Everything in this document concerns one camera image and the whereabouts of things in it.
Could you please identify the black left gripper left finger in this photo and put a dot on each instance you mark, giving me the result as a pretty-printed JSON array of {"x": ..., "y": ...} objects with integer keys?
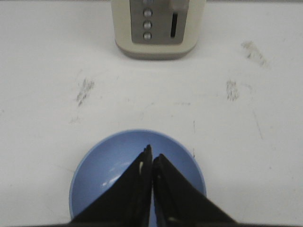
[{"x": 128, "y": 200}]

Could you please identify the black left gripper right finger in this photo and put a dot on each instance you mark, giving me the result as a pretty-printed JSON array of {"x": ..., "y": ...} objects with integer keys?
[{"x": 177, "y": 201}]

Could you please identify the blue bowl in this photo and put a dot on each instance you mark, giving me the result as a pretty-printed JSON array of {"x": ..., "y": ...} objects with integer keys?
[{"x": 107, "y": 160}]

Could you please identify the cream two-slot toaster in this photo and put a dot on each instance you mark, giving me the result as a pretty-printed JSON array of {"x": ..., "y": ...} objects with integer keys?
[{"x": 157, "y": 29}]

